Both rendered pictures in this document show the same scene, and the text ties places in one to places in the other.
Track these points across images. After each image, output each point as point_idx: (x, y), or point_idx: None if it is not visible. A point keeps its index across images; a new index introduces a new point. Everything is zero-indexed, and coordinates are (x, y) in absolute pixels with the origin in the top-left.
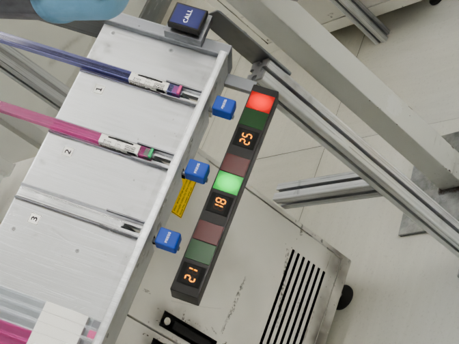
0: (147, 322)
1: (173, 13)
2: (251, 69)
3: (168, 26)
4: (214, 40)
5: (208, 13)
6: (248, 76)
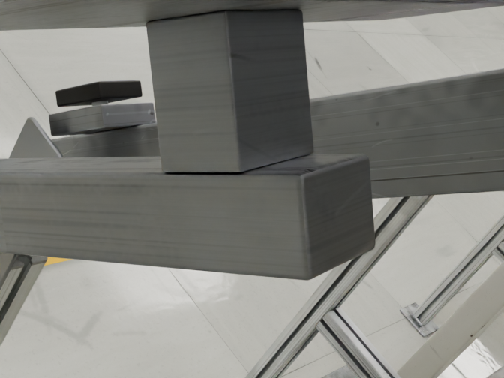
0: None
1: (121, 80)
2: (21, 262)
3: (142, 94)
4: (72, 136)
5: (46, 135)
6: (35, 259)
